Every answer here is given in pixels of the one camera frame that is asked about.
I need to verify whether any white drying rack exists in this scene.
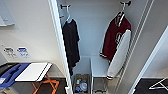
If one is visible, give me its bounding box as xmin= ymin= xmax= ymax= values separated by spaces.
xmin=148 ymin=77 xmax=168 ymax=92

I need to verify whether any black hanging bracket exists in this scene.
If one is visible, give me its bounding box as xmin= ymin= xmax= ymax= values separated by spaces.
xmin=119 ymin=0 xmax=132 ymax=7
xmin=59 ymin=3 xmax=72 ymax=10

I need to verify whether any white wall sign dark print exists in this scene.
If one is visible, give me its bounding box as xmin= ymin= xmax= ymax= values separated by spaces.
xmin=2 ymin=47 xmax=18 ymax=60

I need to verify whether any empty wire basket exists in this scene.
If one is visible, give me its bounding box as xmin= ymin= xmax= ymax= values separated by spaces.
xmin=92 ymin=77 xmax=109 ymax=94

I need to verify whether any wire basket with bottles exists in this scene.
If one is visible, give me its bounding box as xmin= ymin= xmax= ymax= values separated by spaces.
xmin=72 ymin=73 xmax=92 ymax=94

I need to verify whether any blue and white wall sign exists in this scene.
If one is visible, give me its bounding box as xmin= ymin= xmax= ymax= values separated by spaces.
xmin=16 ymin=46 xmax=32 ymax=60

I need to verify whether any white inner shelf unit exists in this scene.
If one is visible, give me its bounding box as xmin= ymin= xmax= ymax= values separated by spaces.
xmin=89 ymin=55 xmax=122 ymax=94

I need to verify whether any white board with black edge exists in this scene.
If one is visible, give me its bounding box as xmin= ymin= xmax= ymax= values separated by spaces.
xmin=14 ymin=61 xmax=54 ymax=83

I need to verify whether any red jacket with white sleeves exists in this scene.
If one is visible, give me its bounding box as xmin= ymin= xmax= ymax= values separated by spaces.
xmin=99 ymin=13 xmax=133 ymax=81

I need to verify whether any black t-shirt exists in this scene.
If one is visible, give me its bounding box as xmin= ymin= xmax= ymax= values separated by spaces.
xmin=61 ymin=19 xmax=82 ymax=76

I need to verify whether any white clothes hanger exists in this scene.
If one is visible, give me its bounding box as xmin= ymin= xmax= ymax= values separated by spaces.
xmin=114 ymin=2 xmax=129 ymax=26
xmin=60 ymin=5 xmax=77 ymax=27

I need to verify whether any white jug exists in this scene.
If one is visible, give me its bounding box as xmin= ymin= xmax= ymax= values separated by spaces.
xmin=79 ymin=81 xmax=89 ymax=93

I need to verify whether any blue plastic case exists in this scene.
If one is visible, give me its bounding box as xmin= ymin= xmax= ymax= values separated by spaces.
xmin=0 ymin=63 xmax=32 ymax=90

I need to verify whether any orange folding stand frame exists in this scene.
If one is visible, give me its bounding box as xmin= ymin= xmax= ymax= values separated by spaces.
xmin=30 ymin=73 xmax=61 ymax=94

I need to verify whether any white wardrobe door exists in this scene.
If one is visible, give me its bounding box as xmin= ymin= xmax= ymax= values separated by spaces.
xmin=47 ymin=0 xmax=75 ymax=94
xmin=127 ymin=23 xmax=168 ymax=94

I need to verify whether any blue bottle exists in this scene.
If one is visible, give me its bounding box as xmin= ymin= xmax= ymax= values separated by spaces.
xmin=75 ymin=78 xmax=82 ymax=93

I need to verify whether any white wardrobe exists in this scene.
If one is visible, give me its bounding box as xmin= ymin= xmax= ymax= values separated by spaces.
xmin=54 ymin=0 xmax=158 ymax=94

